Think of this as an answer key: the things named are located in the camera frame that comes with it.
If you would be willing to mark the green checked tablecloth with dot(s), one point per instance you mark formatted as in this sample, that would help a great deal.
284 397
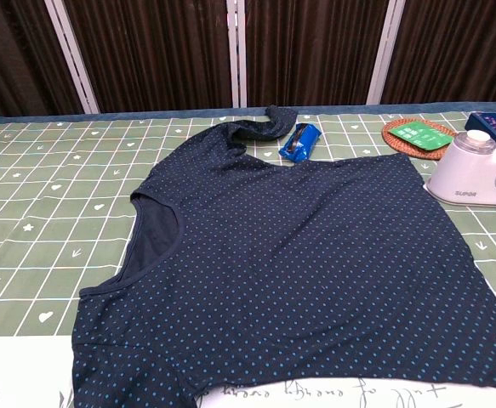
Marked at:
60 191

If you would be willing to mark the dark brown pleated curtain panel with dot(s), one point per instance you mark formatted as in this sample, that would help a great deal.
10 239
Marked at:
311 51
460 47
154 51
13 55

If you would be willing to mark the white screen frame post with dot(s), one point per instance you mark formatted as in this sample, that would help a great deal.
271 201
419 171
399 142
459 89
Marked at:
384 55
73 59
237 55

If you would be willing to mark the long dark blue box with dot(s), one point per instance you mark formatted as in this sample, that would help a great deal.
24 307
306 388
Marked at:
492 125

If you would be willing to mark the navy polka dot shirt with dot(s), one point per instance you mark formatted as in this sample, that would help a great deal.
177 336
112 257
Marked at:
273 255

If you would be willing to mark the white handheld garment steamer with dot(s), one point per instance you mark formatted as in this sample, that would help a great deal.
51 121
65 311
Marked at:
464 174

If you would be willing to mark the blue snack packet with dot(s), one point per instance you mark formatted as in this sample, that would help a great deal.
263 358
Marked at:
300 142

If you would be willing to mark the round woven rattan coaster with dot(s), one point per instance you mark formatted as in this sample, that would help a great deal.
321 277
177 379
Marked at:
426 153

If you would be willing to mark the green sachet packet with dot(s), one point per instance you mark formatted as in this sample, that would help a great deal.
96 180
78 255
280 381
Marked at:
422 135

